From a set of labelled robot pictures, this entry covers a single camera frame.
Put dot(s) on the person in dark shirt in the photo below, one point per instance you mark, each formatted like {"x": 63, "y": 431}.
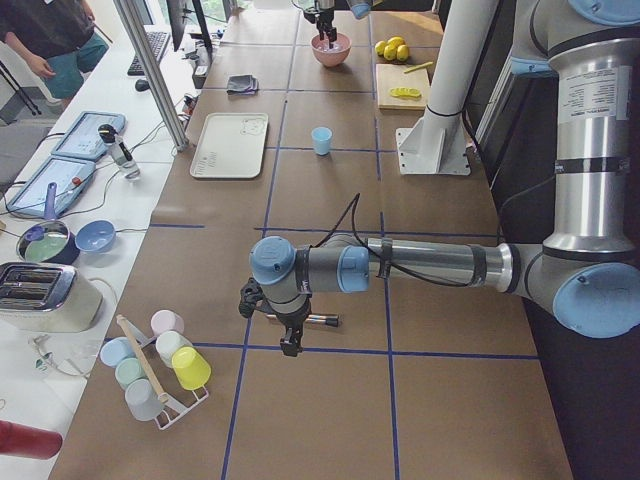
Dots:
{"x": 56, "y": 39}

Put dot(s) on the blue bowl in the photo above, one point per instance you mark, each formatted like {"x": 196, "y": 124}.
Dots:
{"x": 96, "y": 237}

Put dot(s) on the red bottle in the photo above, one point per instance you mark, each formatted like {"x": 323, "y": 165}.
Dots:
{"x": 28, "y": 442}

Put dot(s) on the black monitor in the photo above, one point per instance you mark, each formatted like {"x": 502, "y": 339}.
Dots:
{"x": 178, "y": 12}

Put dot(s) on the cream bear tray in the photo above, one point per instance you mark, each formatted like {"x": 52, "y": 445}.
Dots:
{"x": 230, "y": 146}

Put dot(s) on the grey cup on rack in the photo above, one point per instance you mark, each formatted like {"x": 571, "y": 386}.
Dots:
{"x": 142, "y": 400}

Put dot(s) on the blue teach pendant far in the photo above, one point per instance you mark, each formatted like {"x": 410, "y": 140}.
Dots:
{"x": 82, "y": 140}

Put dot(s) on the clear water bottle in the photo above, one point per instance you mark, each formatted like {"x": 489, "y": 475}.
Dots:
{"x": 117, "y": 149}

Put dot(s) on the blue cup on rack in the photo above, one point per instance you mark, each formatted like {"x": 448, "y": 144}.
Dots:
{"x": 115, "y": 351}

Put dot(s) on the blue teach pendant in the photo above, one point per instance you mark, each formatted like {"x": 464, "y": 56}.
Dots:
{"x": 72, "y": 176}
{"x": 82, "y": 140}

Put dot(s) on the grey folded cloth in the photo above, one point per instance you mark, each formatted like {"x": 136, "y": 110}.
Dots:
{"x": 245, "y": 84}

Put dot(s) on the green cup on rack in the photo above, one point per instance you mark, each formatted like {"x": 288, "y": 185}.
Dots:
{"x": 127, "y": 371}

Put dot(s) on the pink bowl of ice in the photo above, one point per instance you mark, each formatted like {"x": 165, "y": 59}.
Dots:
{"x": 331, "y": 54}

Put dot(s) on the blue saucepan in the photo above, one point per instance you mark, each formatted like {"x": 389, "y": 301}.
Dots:
{"x": 50, "y": 241}

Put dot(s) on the yellow cup on rack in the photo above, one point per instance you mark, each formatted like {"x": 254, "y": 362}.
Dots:
{"x": 191, "y": 368}

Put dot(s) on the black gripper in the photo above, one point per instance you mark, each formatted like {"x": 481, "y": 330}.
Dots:
{"x": 324, "y": 7}
{"x": 291, "y": 318}

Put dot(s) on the light blue plastic cup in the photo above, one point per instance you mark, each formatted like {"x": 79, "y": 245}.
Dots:
{"x": 321, "y": 140}

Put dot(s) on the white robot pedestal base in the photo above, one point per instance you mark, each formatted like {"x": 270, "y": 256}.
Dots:
{"x": 436, "y": 143}

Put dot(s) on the pink cup on rack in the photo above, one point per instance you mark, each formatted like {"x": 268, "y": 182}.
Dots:
{"x": 166, "y": 320}

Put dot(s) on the blue teach pendant near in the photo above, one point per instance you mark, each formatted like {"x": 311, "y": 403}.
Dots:
{"x": 72, "y": 176}

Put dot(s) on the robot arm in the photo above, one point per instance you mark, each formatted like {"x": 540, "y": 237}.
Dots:
{"x": 359, "y": 9}
{"x": 581, "y": 273}

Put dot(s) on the yellow lemon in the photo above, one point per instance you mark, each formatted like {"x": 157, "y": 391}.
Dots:
{"x": 402, "y": 53}
{"x": 390, "y": 53}
{"x": 380, "y": 47}
{"x": 395, "y": 41}

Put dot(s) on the white cup rack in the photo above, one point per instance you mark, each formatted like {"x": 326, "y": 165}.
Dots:
{"x": 174, "y": 408}

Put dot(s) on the yellow plastic knife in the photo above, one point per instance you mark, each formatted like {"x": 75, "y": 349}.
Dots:
{"x": 418, "y": 67}

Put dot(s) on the lemon slices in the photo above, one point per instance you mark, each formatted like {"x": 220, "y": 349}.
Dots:
{"x": 405, "y": 93}

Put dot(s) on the white cup on rack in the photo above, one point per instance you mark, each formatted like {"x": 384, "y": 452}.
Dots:
{"x": 168, "y": 343}

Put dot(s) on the wooden cutting board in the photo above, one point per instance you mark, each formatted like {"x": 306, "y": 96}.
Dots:
{"x": 389, "y": 76}

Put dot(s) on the aluminium frame post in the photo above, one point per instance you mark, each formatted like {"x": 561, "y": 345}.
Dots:
{"x": 135, "y": 30}

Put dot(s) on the black computer mouse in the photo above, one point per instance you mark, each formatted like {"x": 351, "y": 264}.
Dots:
{"x": 141, "y": 85}

